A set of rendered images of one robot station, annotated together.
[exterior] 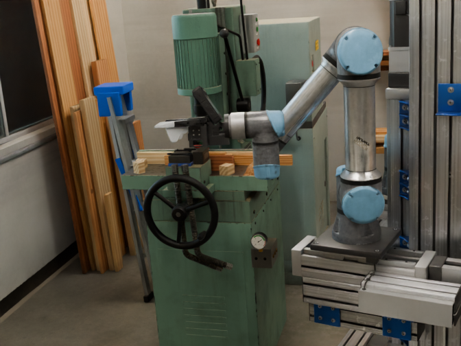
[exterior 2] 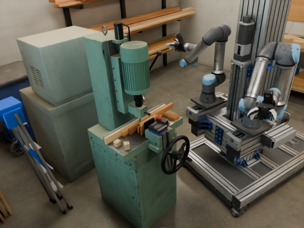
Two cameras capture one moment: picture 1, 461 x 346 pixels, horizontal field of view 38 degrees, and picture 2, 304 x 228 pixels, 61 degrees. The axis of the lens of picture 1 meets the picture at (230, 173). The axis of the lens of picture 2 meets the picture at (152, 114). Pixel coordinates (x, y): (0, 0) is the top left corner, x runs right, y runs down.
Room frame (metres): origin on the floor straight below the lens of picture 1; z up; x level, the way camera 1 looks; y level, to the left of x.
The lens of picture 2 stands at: (1.82, 1.42, 1.96)
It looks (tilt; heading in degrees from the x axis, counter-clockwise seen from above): 31 degrees down; 300
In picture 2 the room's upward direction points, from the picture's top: 3 degrees counter-clockwise
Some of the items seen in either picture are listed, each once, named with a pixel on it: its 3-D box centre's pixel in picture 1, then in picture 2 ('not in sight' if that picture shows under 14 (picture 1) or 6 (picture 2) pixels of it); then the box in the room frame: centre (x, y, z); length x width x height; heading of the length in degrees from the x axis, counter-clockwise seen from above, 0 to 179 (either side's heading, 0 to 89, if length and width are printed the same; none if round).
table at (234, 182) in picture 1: (197, 178); (150, 135); (2.58, 0.13, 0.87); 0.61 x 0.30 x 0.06; 74
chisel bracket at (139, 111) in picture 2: not in sight; (137, 110); (2.70, 0.09, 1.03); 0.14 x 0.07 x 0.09; 164
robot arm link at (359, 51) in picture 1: (359, 127); (280, 83); (1.83, -0.37, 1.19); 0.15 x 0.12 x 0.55; 176
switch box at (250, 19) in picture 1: (250, 33); not in sight; (2.95, -0.13, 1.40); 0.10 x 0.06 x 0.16; 164
